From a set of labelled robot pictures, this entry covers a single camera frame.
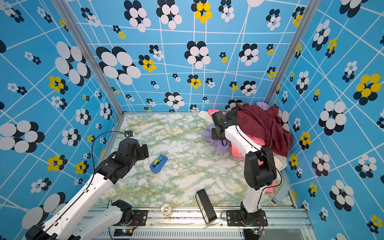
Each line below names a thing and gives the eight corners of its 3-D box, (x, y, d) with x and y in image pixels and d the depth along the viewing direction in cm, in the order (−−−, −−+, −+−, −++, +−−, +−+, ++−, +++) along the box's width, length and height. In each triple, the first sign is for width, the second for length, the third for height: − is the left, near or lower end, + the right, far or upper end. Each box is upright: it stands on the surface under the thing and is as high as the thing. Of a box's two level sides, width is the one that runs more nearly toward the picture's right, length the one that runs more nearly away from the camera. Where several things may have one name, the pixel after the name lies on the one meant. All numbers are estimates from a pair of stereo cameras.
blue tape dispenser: (150, 170, 92) (148, 167, 88) (161, 156, 98) (160, 152, 94) (157, 174, 90) (155, 171, 86) (168, 160, 96) (167, 156, 93)
